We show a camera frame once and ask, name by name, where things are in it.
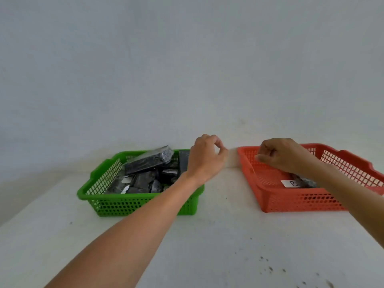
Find person's left hand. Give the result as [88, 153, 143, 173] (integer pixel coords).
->
[184, 134, 229, 187]

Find black wrapped single packet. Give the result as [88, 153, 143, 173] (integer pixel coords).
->
[292, 174, 319, 189]

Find pile of black wrapped packets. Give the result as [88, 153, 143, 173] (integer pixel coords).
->
[106, 145, 191, 195]

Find person's left forearm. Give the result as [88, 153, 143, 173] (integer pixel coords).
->
[44, 173, 201, 288]

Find person's right hand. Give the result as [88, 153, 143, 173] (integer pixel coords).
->
[255, 138, 319, 177]

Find orange plastic basket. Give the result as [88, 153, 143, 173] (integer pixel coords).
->
[237, 143, 384, 213]

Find person's right forearm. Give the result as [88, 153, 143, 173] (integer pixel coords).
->
[302, 161, 384, 250]

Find green plastic basket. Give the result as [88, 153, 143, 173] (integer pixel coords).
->
[77, 149, 206, 217]

